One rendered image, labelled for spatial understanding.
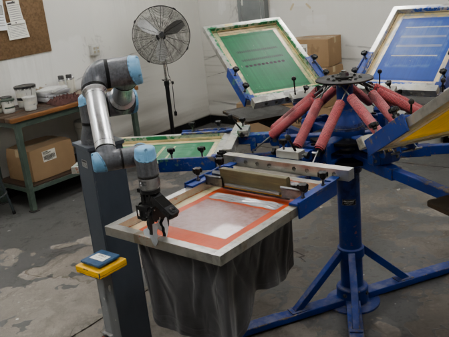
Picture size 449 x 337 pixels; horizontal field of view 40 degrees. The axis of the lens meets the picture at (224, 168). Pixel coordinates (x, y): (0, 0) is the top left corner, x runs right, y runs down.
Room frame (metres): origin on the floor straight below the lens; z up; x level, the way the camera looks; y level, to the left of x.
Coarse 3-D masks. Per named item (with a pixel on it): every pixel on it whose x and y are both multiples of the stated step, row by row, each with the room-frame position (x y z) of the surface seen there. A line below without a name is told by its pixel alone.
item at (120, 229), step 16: (176, 192) 2.54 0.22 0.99; (192, 192) 2.57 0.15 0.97; (288, 208) 2.21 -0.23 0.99; (112, 224) 2.24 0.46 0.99; (128, 224) 2.27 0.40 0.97; (272, 224) 2.08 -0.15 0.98; (128, 240) 2.14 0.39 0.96; (144, 240) 2.08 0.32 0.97; (160, 240) 2.03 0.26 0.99; (176, 240) 2.02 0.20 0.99; (240, 240) 1.96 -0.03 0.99; (256, 240) 2.00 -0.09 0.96; (192, 256) 1.93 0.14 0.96; (208, 256) 1.88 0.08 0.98; (224, 256) 1.87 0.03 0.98
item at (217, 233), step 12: (240, 204) 2.40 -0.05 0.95; (288, 204) 2.35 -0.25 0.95; (216, 216) 2.29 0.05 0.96; (228, 216) 2.28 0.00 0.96; (240, 216) 2.27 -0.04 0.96; (252, 216) 2.26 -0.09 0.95; (264, 216) 2.24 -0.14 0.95; (204, 228) 2.18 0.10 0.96; (216, 228) 2.17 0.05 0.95; (228, 228) 2.16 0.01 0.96; (240, 228) 2.15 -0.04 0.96; (252, 228) 2.14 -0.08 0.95; (180, 240) 2.09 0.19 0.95; (192, 240) 2.08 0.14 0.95; (204, 240) 2.07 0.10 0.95; (216, 240) 2.06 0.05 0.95; (228, 240) 2.05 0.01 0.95
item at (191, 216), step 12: (216, 192) 2.58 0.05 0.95; (228, 192) 2.57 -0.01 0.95; (240, 192) 2.55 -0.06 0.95; (192, 204) 2.46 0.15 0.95; (204, 204) 2.45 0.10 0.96; (216, 204) 2.43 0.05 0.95; (228, 204) 2.42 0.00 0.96; (180, 216) 2.33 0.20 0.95; (192, 216) 2.32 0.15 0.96; (204, 216) 2.31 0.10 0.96; (144, 228) 2.25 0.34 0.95; (168, 228) 2.22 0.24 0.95; (180, 228) 2.21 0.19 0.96; (192, 228) 2.20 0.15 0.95
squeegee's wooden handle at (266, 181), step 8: (224, 168) 2.59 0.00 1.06; (232, 168) 2.57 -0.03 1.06; (224, 176) 2.58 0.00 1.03; (232, 176) 2.56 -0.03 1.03; (240, 176) 2.53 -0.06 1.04; (248, 176) 2.50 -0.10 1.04; (256, 176) 2.47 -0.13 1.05; (264, 176) 2.44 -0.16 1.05; (272, 176) 2.42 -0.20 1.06; (280, 176) 2.41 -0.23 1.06; (240, 184) 2.53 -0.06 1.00; (248, 184) 2.50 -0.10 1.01; (256, 184) 2.47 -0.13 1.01; (264, 184) 2.44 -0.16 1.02; (272, 184) 2.42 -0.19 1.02; (280, 184) 2.39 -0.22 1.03; (288, 184) 2.38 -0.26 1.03
